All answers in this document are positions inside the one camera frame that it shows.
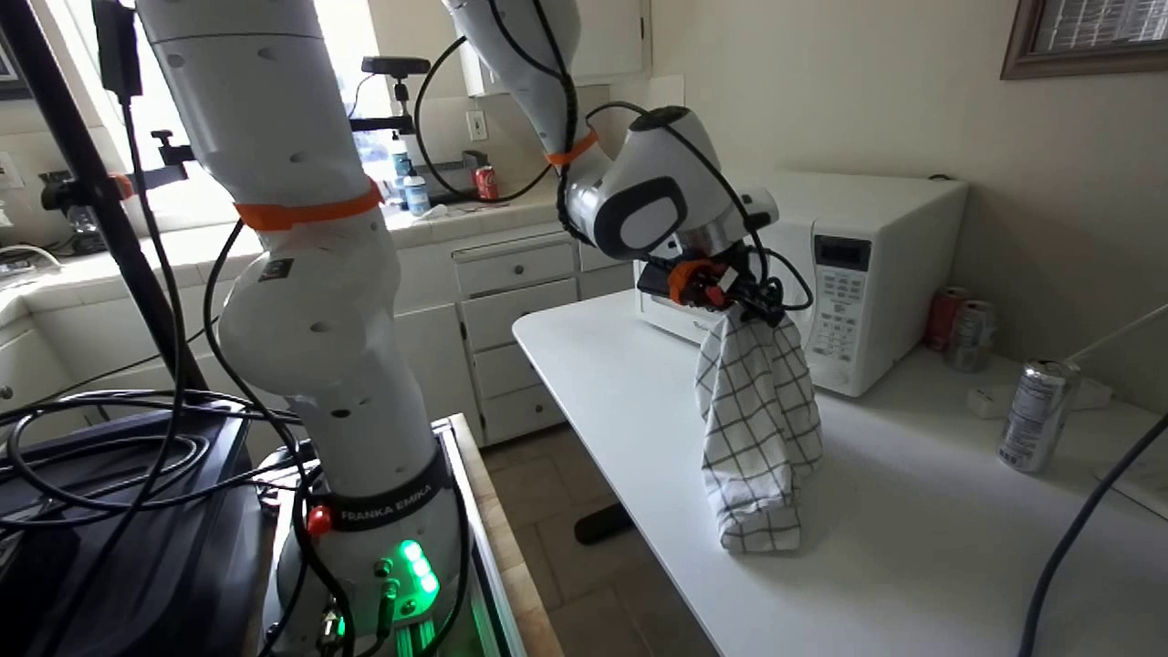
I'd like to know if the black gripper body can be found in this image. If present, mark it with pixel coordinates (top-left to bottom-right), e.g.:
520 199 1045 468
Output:
711 266 787 325

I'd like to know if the white drawer cabinet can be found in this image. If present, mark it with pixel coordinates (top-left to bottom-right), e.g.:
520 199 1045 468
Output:
388 223 641 447

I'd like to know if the small dark wall frame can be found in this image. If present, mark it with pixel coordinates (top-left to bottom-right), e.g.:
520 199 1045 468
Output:
0 33 32 102

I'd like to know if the black cable adapter box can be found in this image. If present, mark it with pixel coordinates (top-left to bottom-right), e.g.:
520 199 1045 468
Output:
88 0 145 102

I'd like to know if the white microwave oven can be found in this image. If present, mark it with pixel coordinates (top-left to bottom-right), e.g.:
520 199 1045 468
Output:
633 169 976 401

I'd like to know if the black table foot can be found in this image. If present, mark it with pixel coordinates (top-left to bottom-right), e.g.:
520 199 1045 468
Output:
572 499 635 547

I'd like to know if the grey and red can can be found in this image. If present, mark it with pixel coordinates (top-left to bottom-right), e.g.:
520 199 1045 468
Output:
950 295 999 375

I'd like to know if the wood edged robot cart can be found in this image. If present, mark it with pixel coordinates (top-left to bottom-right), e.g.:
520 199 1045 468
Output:
259 413 565 657

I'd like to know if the silver drink can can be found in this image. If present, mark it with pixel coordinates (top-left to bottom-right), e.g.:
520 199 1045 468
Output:
997 356 1084 479

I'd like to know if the thick grey cable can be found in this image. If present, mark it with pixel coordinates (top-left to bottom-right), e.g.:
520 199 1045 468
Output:
1020 413 1168 657

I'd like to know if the black camera on stand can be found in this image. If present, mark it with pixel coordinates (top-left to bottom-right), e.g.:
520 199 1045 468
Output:
359 49 434 138

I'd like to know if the black countertop appliance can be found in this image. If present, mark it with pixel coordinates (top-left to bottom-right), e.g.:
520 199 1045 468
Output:
430 149 488 203

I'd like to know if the black cable bundle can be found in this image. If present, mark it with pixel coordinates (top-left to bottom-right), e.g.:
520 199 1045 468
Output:
0 381 320 538

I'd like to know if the small red cup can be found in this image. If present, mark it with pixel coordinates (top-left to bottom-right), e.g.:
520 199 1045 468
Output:
471 160 505 206

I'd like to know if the black tripod pole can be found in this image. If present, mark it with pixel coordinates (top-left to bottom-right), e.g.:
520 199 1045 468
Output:
0 0 211 394

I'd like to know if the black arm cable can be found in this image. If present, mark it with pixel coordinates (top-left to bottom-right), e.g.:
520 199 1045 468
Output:
414 0 818 313

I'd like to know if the narrow orange arm strap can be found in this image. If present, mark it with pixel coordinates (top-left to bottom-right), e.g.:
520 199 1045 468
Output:
539 128 601 175

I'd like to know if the white wall cabinet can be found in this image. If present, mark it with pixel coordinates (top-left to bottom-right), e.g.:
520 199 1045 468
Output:
577 0 653 85

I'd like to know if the white checked towel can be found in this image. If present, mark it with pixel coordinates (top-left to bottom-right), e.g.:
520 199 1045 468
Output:
692 304 825 563

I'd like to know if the clear water bottle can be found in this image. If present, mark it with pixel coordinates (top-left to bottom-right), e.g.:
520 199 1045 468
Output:
391 130 430 220

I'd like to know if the brown framed wall picture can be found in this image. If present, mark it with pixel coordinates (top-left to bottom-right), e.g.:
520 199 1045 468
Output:
999 0 1168 85

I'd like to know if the wide orange arm strap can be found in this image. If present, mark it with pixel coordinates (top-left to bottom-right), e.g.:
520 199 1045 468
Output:
232 177 388 235

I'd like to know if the black equipment case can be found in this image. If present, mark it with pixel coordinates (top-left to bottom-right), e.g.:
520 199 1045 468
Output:
0 398 279 657

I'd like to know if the red drink can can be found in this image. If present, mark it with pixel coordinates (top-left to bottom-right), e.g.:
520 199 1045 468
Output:
924 283 971 356

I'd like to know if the thin white charger cable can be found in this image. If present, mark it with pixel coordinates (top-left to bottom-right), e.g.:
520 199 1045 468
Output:
1068 300 1168 368

